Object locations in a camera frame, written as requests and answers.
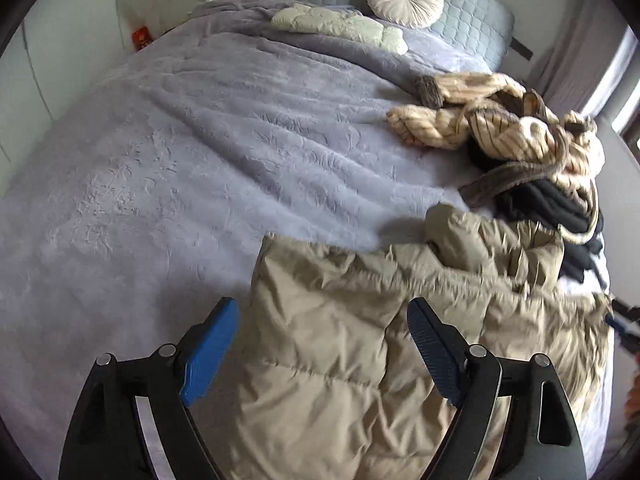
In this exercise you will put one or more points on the window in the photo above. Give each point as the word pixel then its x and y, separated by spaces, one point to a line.
pixel 620 90

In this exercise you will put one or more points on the red box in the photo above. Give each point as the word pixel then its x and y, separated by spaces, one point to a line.
pixel 141 39

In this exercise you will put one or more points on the white wardrobe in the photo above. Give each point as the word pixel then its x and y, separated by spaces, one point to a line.
pixel 30 85

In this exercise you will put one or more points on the grey curtain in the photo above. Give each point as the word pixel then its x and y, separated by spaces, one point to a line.
pixel 575 50

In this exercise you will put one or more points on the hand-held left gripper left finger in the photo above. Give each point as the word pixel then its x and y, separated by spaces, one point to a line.
pixel 210 355

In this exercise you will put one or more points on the beige puffer jacket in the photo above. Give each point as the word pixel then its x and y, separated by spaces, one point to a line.
pixel 325 335

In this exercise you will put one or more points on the black garment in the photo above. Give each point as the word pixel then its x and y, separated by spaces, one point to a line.
pixel 550 205

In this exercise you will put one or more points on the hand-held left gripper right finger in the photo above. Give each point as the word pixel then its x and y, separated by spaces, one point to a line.
pixel 435 355

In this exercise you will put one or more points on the lavender bed blanket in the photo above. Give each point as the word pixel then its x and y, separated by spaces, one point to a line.
pixel 200 160

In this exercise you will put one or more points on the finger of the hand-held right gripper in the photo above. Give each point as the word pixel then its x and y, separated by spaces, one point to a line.
pixel 627 306
pixel 617 325

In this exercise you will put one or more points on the grey quilted headboard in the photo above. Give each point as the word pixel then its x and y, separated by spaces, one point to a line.
pixel 480 25

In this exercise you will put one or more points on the cream quilted garment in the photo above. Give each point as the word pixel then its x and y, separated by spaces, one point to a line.
pixel 340 25

